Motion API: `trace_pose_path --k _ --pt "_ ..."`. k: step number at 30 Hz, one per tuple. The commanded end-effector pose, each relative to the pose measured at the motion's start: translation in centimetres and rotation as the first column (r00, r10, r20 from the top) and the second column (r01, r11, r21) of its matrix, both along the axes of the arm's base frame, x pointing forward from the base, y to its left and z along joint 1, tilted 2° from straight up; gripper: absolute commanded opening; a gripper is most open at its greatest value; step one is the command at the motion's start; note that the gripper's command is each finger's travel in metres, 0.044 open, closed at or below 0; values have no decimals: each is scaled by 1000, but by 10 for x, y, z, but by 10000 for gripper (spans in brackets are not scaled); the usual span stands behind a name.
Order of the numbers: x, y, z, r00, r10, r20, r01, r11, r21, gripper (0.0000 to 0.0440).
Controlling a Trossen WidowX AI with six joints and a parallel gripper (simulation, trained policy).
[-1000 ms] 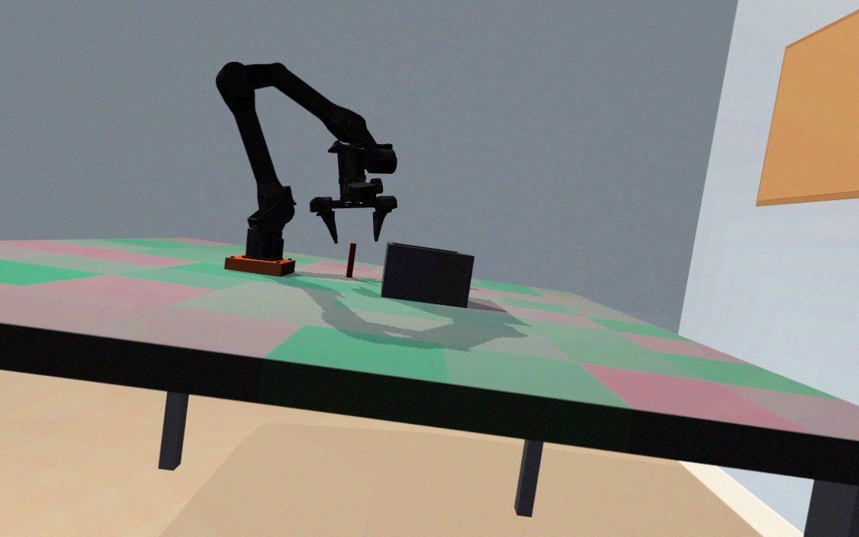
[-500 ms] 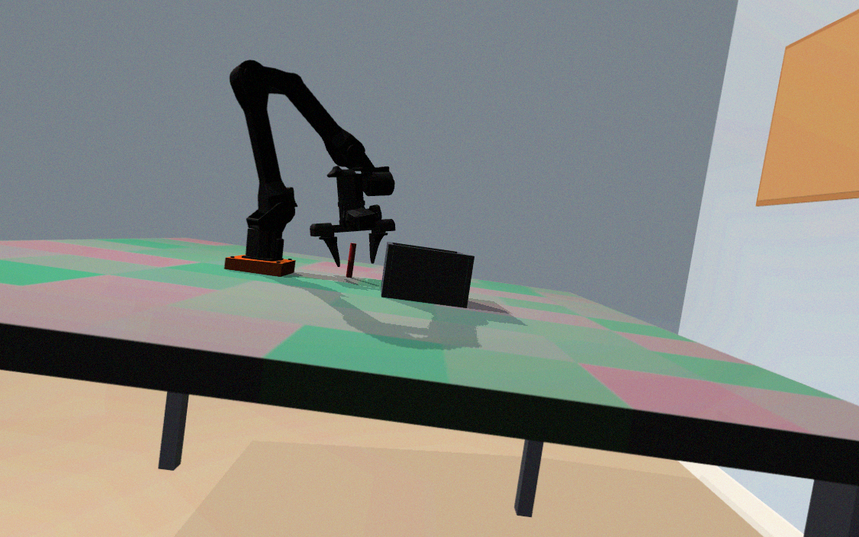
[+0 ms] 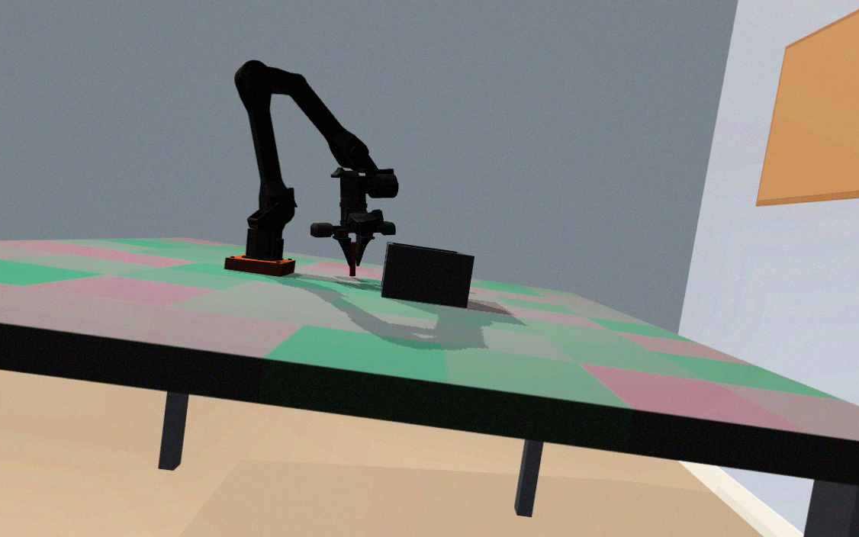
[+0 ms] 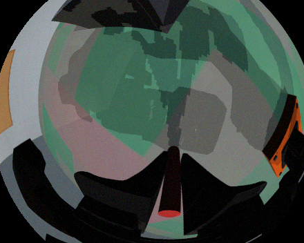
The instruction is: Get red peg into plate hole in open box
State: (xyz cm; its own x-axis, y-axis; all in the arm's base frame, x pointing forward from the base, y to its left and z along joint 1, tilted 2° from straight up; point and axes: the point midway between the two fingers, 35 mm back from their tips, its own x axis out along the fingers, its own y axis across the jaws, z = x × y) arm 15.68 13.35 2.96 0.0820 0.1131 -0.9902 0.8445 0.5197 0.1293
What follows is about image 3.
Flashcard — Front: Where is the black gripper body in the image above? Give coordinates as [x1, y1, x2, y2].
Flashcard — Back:
[310, 198, 396, 238]

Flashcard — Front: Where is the dark red peg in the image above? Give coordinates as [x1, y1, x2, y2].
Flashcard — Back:
[349, 242, 356, 276]

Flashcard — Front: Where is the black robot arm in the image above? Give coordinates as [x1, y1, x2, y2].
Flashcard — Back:
[234, 60, 399, 262]

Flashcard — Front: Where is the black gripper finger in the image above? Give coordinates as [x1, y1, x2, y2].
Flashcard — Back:
[356, 235, 375, 266]
[333, 236, 352, 267]

